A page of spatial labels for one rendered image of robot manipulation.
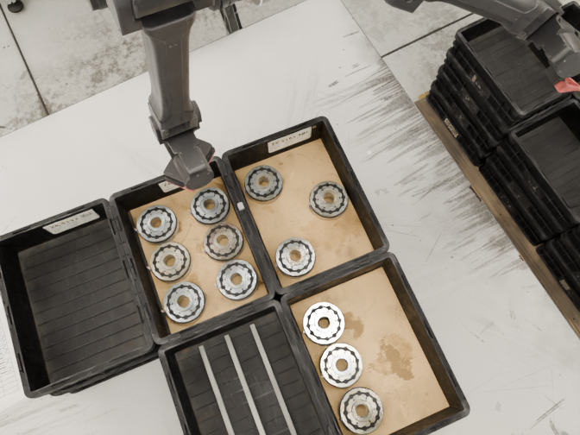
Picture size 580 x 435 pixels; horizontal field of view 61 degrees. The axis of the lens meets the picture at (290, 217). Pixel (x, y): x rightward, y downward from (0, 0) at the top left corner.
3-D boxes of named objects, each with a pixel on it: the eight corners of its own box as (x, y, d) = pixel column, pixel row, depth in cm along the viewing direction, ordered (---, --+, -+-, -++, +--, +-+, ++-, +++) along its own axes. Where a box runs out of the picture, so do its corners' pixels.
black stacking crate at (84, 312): (15, 251, 130) (-10, 241, 119) (122, 211, 134) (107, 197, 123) (51, 398, 119) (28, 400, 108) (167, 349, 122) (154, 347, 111)
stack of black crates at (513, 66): (422, 97, 220) (454, 30, 177) (477, 70, 224) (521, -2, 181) (474, 169, 209) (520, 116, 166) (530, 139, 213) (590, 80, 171)
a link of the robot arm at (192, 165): (192, 94, 86) (146, 112, 84) (220, 145, 83) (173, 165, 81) (198, 131, 97) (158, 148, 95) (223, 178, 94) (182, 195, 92)
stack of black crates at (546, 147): (475, 169, 209) (508, 131, 177) (532, 139, 213) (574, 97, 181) (532, 249, 198) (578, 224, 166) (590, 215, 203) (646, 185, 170)
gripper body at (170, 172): (214, 148, 103) (208, 130, 96) (192, 189, 100) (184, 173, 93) (187, 137, 104) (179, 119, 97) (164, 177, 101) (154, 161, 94)
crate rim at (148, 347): (-7, 242, 121) (-13, 239, 119) (110, 198, 124) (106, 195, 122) (31, 400, 110) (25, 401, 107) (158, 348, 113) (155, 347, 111)
